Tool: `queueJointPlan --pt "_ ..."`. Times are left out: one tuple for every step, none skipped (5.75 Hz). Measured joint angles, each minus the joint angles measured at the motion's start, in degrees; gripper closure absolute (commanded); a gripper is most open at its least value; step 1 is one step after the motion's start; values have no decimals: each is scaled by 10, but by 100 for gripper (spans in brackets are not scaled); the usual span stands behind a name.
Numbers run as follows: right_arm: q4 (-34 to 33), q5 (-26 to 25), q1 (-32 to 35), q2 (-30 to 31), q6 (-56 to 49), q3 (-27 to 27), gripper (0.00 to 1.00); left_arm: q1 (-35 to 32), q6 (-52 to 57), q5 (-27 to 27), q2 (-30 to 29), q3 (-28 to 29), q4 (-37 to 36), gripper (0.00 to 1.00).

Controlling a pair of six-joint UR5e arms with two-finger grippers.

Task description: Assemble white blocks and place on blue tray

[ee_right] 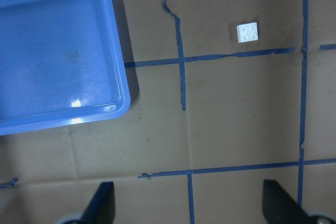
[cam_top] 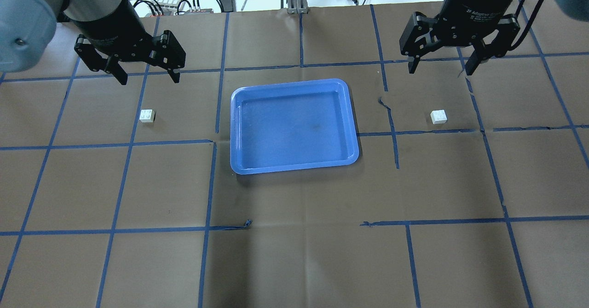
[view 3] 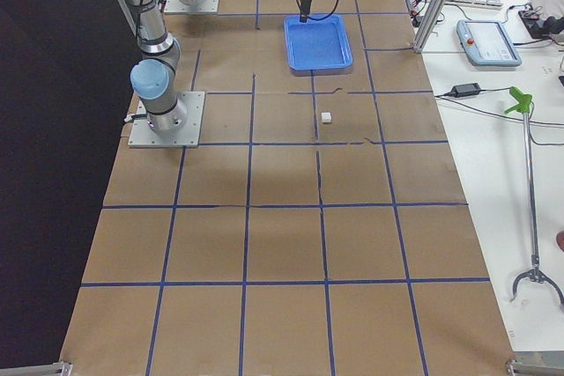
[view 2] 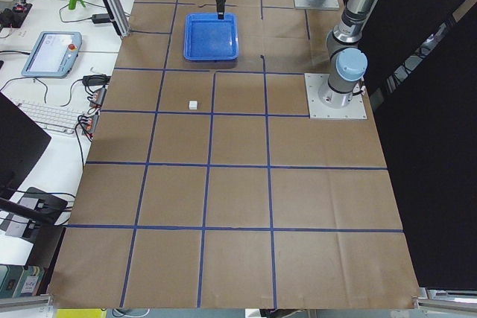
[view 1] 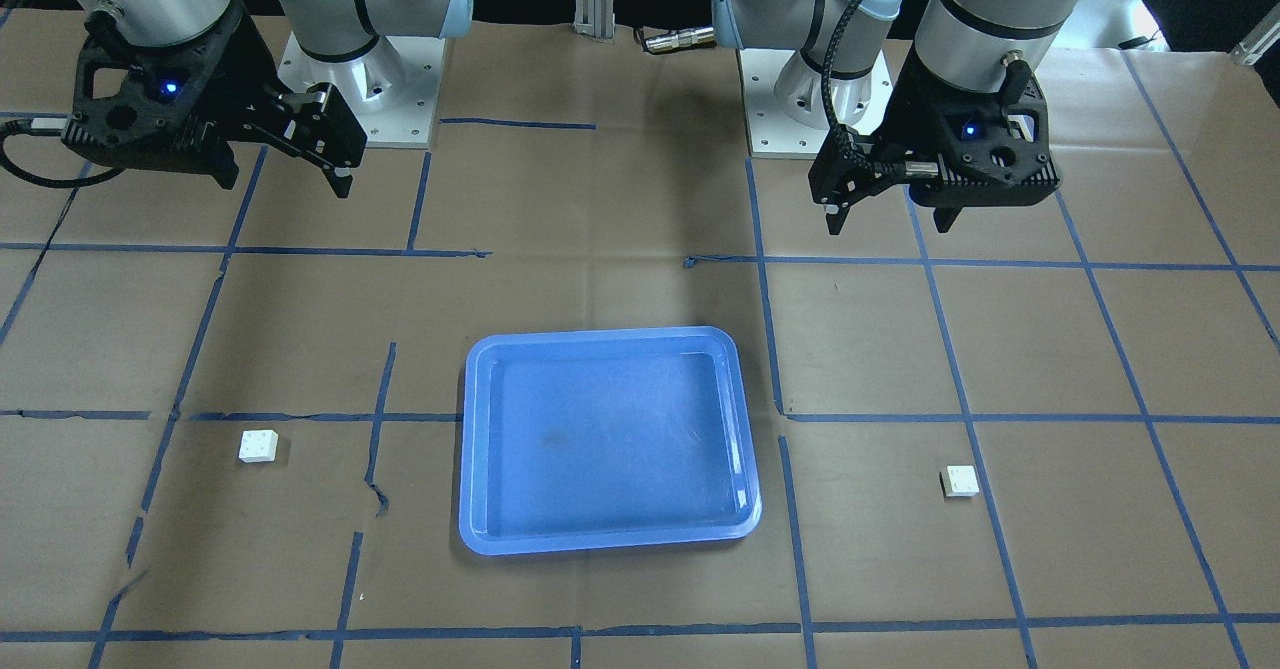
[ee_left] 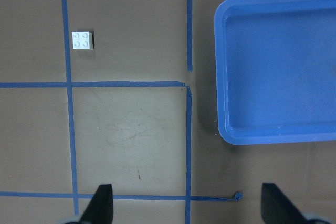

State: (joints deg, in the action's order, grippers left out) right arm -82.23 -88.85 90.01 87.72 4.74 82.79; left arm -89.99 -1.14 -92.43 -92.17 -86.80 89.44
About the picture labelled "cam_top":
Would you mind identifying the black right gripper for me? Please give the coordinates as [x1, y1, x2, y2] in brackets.
[399, 0, 523, 76]

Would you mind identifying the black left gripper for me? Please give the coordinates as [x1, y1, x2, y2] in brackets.
[64, 0, 186, 85]

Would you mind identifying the white block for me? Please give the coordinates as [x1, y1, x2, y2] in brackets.
[430, 109, 448, 125]
[138, 109, 156, 123]

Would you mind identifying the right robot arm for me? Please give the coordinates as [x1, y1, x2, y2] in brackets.
[399, 0, 588, 75]

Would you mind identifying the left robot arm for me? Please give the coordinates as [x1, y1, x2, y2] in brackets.
[0, 0, 186, 84]

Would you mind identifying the blue plastic tray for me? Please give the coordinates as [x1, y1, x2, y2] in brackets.
[230, 79, 360, 174]

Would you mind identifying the brown paper table cover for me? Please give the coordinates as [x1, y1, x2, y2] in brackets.
[0, 0, 589, 308]

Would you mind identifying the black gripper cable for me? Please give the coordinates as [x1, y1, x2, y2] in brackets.
[506, 0, 550, 55]

